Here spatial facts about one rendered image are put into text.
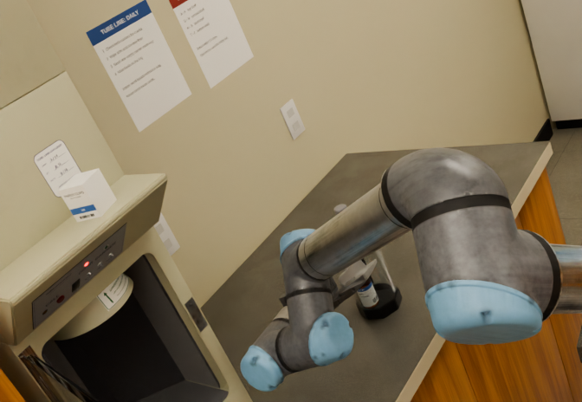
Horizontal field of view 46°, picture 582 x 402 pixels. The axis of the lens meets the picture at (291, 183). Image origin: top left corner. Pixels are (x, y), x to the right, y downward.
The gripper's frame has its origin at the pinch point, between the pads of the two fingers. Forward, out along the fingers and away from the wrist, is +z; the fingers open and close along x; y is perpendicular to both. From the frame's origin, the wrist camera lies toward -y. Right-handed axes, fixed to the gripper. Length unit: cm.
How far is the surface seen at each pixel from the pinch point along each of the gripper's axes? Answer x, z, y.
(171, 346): 32.2, -22.9, 3.8
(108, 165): 12, -28, 43
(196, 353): 25.0, -24.0, 1.8
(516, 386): -3, 34, -59
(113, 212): 4, -38, 37
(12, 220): 15, -47, 43
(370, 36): 35, 127, 30
